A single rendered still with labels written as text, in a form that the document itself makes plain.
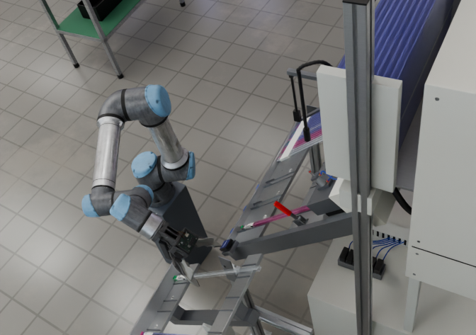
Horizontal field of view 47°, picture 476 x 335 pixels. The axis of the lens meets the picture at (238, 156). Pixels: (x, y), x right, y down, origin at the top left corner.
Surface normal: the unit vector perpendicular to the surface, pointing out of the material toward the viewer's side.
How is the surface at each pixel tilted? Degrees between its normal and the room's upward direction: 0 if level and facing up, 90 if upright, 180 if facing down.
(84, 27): 0
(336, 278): 0
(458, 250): 90
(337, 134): 90
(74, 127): 0
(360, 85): 90
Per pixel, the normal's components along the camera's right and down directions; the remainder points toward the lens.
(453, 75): -0.18, -0.64
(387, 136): -0.46, 0.73
